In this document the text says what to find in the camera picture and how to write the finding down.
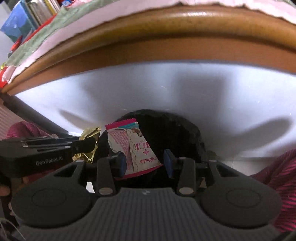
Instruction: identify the pink white snack wrapper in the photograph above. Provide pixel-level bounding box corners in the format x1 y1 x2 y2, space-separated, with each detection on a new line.
105 118 162 179

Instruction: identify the gold candy wrapper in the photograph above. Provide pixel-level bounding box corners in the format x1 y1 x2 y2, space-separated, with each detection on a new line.
72 126 101 163

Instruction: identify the row of upright books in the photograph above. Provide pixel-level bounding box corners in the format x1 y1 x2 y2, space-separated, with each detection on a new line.
1 1 73 43

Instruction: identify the black trash bin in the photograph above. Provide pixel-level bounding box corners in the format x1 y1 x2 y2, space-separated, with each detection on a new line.
94 109 207 193

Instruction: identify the magenta striped clothing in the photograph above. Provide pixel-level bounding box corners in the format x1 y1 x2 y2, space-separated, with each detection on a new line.
252 149 296 232

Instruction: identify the green checked cloth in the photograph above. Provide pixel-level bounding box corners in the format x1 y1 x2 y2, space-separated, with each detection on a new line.
5 1 125 68

